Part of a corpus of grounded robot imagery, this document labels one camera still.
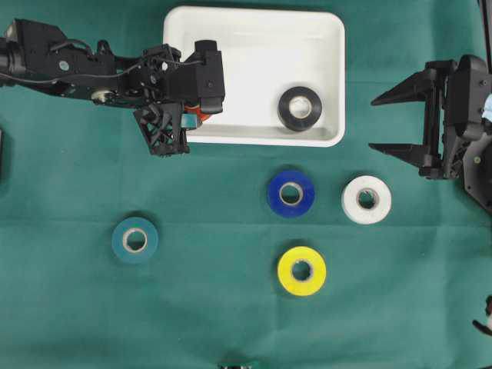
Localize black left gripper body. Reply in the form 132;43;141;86
91;42;190;157

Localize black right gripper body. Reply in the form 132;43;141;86
422;55;491;179

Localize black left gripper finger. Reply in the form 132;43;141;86
181;113;198;130

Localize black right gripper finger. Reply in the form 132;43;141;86
371;60;457;106
368;143;442;178

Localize red tape roll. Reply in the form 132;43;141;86
184;105;211;127

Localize black tape roll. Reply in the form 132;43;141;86
278;86;323;131

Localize teal tape roll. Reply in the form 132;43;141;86
111;217;159;264

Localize yellow tape roll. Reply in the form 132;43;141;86
277;246;327;297

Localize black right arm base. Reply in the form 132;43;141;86
463;133;492;214

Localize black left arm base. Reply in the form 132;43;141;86
0;129;4;177

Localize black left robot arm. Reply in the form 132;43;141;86
1;18;190;157

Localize white tape roll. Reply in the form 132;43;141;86
341;175;392;225

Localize white plastic case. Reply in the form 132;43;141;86
163;5;346;148

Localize blue tape roll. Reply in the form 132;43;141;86
267;170;315;218

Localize green table cloth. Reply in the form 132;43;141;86
1;1;491;368

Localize white blue cable label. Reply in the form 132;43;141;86
481;94;492;121

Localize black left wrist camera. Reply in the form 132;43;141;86
165;40;225;115

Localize black bottom camera mount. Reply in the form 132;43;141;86
217;360;262;369

